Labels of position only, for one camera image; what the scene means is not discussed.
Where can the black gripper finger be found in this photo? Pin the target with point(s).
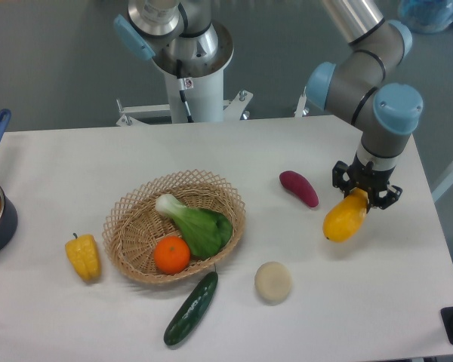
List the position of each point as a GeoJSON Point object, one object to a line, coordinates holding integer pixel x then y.
{"type": "Point", "coordinates": [383, 197]}
{"type": "Point", "coordinates": [344, 177]}

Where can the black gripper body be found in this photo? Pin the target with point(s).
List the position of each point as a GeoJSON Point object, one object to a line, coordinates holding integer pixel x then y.
{"type": "Point", "coordinates": [366, 178]}

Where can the yellow mango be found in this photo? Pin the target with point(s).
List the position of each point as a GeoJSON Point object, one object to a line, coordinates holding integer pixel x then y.
{"type": "Point", "coordinates": [347, 217]}

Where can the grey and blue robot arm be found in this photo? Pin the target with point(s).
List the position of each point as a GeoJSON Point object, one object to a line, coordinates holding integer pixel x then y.
{"type": "Point", "coordinates": [192, 51]}

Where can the purple sweet potato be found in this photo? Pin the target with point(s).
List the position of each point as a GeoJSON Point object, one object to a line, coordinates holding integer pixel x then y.
{"type": "Point", "coordinates": [299, 186]}

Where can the green bok choy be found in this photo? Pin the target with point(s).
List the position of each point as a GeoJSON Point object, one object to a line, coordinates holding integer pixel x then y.
{"type": "Point", "coordinates": [205, 231]}

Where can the blue plastic bag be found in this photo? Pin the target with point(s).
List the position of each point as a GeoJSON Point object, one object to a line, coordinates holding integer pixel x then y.
{"type": "Point", "coordinates": [426, 17]}

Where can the woven wicker basket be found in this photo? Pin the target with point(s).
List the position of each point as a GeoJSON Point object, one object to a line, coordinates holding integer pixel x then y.
{"type": "Point", "coordinates": [134, 227]}

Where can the orange tangerine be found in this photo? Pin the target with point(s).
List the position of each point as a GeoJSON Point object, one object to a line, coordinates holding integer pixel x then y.
{"type": "Point", "coordinates": [171, 255]}

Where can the dark green cucumber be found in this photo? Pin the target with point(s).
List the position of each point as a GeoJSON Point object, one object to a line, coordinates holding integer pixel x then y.
{"type": "Point", "coordinates": [192, 310]}

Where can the yellow bell pepper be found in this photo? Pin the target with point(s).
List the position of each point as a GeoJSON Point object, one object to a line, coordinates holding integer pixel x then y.
{"type": "Point", "coordinates": [83, 255]}

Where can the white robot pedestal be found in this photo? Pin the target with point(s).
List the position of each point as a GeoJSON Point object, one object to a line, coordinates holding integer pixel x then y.
{"type": "Point", "coordinates": [190, 100]}

